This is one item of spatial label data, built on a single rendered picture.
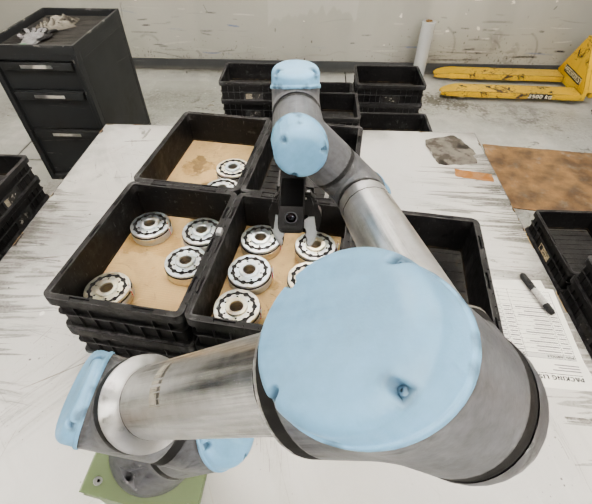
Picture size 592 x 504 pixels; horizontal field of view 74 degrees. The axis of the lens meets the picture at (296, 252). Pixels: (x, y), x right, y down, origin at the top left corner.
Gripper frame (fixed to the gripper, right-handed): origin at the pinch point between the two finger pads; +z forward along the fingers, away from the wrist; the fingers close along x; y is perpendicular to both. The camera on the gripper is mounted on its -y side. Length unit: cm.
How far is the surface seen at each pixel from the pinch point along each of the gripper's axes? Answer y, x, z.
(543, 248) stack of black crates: 71, -107, 67
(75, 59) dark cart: 132, 114, 14
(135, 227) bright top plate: 15.0, 42.8, 11.5
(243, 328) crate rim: -18.5, 8.5, 4.6
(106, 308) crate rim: -15.3, 36.1, 5.0
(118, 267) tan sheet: 3.5, 44.0, 14.5
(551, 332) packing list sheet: 0, -65, 27
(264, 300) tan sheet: -4.4, 6.8, 14.5
